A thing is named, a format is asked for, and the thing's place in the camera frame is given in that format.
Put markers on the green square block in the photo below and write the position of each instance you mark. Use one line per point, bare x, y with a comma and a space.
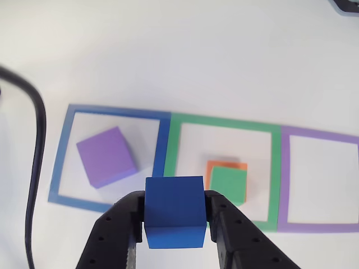
228, 185

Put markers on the blue square frame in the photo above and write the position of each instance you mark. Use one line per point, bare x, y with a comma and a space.
57, 168

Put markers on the purple square block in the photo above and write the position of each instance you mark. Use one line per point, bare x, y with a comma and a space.
105, 157

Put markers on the orange square block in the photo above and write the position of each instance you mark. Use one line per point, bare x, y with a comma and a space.
208, 173

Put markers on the black case with clear lid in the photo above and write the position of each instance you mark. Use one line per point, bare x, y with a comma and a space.
347, 5

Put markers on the green square frame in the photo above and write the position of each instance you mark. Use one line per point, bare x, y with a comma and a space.
276, 173

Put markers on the purple square frame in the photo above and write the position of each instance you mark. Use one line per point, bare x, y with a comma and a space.
283, 182

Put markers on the small blue cube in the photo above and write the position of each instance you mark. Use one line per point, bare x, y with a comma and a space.
174, 204

